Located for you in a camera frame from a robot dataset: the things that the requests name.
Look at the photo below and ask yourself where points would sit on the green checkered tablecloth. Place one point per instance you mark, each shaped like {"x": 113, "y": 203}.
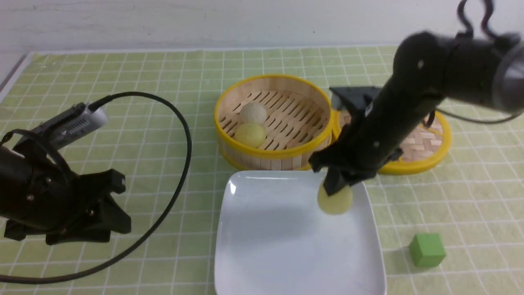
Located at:
{"x": 473, "y": 199}

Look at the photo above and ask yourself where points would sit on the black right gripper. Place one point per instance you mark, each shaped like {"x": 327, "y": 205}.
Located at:
{"x": 348, "y": 164}

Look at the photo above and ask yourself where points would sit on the woven bamboo steamer lid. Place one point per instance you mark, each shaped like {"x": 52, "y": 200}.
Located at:
{"x": 423, "y": 150}

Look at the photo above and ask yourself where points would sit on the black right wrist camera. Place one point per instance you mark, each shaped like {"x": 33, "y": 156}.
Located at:
{"x": 353, "y": 98}

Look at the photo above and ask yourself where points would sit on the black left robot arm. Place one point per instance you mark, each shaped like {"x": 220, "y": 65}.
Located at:
{"x": 36, "y": 199}

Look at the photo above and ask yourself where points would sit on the white square plate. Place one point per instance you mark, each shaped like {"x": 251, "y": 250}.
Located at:
{"x": 273, "y": 239}

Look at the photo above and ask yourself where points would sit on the green foam cube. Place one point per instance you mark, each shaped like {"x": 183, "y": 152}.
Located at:
{"x": 427, "y": 250}

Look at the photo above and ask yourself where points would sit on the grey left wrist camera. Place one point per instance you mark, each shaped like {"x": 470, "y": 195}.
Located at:
{"x": 71, "y": 125}

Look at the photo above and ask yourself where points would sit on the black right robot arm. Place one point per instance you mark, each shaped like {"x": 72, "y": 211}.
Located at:
{"x": 427, "y": 69}

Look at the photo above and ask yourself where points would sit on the bamboo steamer basket yellow rim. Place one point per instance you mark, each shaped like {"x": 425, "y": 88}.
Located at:
{"x": 299, "y": 122}

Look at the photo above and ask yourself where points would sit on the white steamed bun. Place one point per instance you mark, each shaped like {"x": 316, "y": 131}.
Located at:
{"x": 253, "y": 113}

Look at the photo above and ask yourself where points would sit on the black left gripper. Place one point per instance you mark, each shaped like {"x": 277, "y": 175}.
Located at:
{"x": 40, "y": 200}

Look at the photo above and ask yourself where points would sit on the yellow steamed bun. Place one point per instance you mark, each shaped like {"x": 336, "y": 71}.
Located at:
{"x": 337, "y": 203}
{"x": 250, "y": 134}

